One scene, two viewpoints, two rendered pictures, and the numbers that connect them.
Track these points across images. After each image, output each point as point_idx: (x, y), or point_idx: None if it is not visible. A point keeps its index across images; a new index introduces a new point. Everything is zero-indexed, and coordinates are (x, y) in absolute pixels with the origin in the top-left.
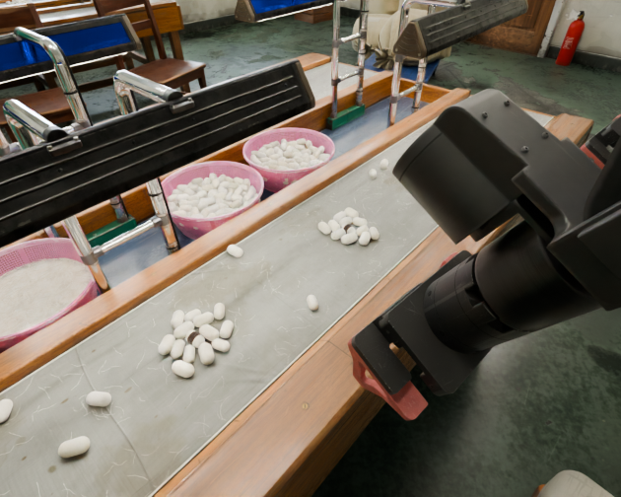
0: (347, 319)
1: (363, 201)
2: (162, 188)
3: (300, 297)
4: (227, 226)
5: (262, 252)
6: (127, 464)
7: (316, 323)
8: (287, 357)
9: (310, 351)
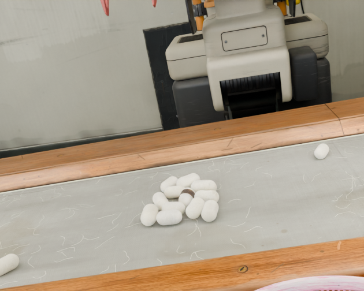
0: (304, 129)
1: (99, 236)
2: None
3: (327, 165)
4: None
5: (331, 222)
6: None
7: (332, 145)
8: None
9: (358, 125)
